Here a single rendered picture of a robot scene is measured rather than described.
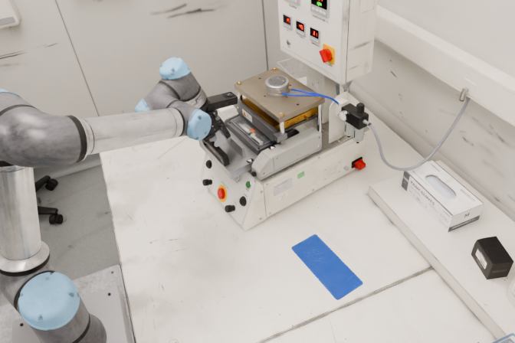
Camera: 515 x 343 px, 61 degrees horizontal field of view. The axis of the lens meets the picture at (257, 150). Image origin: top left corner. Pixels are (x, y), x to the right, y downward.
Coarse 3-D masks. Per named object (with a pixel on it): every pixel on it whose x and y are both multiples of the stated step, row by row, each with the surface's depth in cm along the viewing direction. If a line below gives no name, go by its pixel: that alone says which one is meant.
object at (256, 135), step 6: (234, 120) 152; (240, 120) 152; (246, 120) 152; (240, 126) 149; (246, 126) 149; (252, 126) 149; (246, 132) 146; (252, 132) 146; (258, 132) 146; (252, 138) 144; (258, 138) 143; (264, 138) 143; (258, 144) 141
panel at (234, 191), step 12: (204, 168) 165; (216, 168) 158; (216, 180) 158; (228, 180) 152; (252, 180) 141; (216, 192) 158; (228, 192) 152; (240, 192) 147; (252, 192) 141; (228, 204) 152; (240, 204) 147; (240, 216) 147
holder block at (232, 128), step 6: (228, 126) 153; (234, 126) 151; (234, 132) 151; (240, 132) 148; (294, 132) 146; (240, 138) 148; (246, 138) 146; (288, 138) 145; (246, 144) 146; (252, 144) 143; (270, 144) 142; (252, 150) 144; (258, 150) 140
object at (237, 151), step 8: (232, 136) 144; (200, 144) 151; (224, 144) 148; (232, 144) 145; (240, 144) 141; (208, 152) 147; (232, 152) 144; (240, 152) 142; (248, 152) 143; (216, 160) 143; (232, 160) 141; (240, 160) 141; (224, 168) 140; (232, 168) 138; (240, 168) 138; (248, 168) 140; (232, 176) 138
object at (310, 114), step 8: (248, 104) 150; (256, 112) 146; (264, 112) 145; (304, 112) 143; (312, 112) 145; (272, 120) 141; (288, 120) 140; (296, 120) 142; (304, 120) 145; (288, 128) 142
